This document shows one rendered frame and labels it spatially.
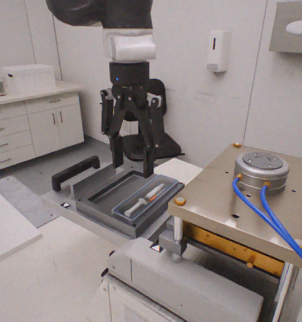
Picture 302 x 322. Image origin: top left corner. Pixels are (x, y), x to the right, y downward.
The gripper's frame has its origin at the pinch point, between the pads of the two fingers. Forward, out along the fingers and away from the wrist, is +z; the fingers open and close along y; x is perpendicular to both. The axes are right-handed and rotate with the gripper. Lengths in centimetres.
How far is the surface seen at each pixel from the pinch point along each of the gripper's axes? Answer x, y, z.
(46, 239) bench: 5.7, 29.3, 32.4
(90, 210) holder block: 10.2, 3.9, 8.7
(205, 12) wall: -158, 52, -33
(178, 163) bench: -62, 19, 33
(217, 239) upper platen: 11.1, -23.4, 2.4
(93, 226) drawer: 11.2, 2.4, 11.4
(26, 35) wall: -158, 255, -16
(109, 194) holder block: 2.6, 5.3, 9.5
